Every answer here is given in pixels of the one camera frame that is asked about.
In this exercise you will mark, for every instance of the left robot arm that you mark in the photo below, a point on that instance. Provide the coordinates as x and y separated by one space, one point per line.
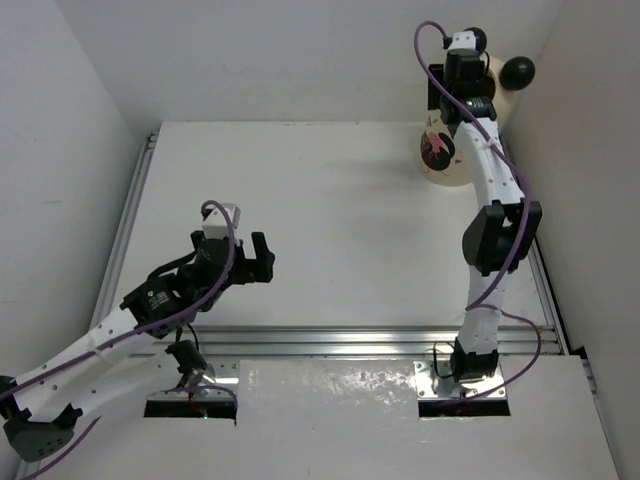
40 409

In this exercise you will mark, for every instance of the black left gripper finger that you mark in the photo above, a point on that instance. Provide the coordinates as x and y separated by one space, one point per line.
263 255
196 238

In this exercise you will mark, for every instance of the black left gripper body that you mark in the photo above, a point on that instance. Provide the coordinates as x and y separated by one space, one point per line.
245 263

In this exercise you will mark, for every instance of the left aluminium side rail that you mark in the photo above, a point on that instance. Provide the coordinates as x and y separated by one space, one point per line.
128 217

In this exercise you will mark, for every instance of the aluminium side rail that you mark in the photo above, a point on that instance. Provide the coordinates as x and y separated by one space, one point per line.
530 294
128 217

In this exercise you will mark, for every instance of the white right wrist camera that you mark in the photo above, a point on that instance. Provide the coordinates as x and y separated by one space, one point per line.
461 40

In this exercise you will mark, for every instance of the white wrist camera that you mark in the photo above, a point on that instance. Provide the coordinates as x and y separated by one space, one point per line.
461 40
216 222

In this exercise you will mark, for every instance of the cream panda bin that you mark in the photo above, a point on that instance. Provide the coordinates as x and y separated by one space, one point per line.
442 161

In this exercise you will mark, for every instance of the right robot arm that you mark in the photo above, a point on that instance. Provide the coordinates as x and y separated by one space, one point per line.
501 233

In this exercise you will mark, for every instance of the white foam block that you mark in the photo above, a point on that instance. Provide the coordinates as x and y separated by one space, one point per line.
353 391

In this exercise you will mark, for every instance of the right aluminium side rail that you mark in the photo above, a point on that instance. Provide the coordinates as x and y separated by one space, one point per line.
530 294

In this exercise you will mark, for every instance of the aluminium table rail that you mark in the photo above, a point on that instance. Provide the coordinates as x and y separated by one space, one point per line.
348 342

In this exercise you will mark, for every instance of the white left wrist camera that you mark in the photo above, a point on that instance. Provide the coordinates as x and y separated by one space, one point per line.
216 222

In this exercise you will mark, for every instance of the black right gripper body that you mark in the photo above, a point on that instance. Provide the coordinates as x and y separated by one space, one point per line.
436 95

